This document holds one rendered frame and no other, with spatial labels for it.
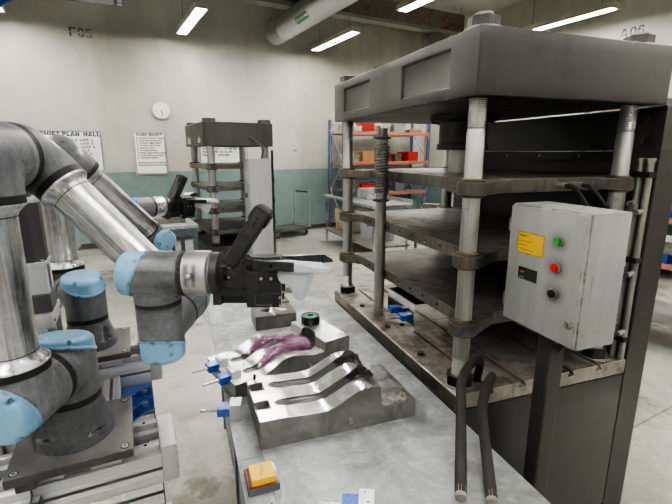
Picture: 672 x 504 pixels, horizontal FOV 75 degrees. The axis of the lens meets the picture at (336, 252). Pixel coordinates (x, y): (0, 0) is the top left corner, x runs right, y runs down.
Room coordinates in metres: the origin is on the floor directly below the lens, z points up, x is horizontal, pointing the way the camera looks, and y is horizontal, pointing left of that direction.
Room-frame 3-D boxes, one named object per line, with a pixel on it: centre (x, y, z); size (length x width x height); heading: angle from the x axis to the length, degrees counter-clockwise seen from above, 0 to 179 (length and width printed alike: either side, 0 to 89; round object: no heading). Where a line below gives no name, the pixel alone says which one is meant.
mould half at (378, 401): (1.29, 0.02, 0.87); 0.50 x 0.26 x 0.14; 110
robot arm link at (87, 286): (1.29, 0.78, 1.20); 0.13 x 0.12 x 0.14; 51
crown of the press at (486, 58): (2.16, -0.63, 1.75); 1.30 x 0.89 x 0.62; 20
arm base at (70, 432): (0.84, 0.57, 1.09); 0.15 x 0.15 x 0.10
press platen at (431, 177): (2.14, -0.61, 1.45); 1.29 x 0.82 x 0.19; 20
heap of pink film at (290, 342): (1.59, 0.22, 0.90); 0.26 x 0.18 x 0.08; 127
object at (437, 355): (2.15, -0.61, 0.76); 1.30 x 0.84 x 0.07; 20
